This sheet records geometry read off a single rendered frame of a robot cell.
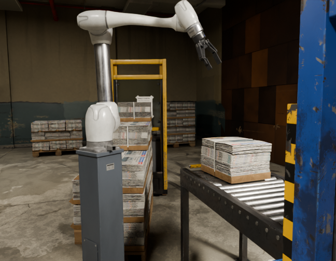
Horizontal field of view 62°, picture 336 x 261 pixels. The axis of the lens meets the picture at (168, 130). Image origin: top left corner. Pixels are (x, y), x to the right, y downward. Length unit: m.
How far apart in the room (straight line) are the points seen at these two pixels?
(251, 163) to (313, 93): 1.12
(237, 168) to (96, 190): 0.83
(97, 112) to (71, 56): 7.55
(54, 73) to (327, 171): 8.76
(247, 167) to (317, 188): 1.07
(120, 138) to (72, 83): 6.54
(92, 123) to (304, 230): 1.26
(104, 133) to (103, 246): 0.67
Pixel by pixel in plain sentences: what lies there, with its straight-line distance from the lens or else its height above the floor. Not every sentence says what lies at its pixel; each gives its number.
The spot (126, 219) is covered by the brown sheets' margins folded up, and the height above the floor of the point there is 0.40.
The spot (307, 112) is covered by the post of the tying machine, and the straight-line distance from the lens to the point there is 0.71.
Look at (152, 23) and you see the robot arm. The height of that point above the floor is 1.77.
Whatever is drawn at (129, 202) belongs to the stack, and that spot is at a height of 0.53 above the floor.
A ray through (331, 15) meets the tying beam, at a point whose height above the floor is 1.45.
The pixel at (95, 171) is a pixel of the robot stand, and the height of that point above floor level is 0.89.
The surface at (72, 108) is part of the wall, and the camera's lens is 9.09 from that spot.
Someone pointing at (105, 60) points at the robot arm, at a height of 1.56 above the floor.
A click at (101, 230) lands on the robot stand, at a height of 0.54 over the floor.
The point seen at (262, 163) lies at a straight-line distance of 1.81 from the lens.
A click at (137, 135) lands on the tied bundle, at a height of 0.98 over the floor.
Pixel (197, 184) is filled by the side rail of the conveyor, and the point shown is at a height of 0.77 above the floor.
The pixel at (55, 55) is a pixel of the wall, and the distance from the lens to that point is 9.22.
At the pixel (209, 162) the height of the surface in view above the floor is 0.88.
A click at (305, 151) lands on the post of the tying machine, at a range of 0.72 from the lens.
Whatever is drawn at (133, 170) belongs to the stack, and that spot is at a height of 0.78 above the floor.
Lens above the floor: 1.28
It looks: 6 degrees down
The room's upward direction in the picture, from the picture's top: 1 degrees counter-clockwise
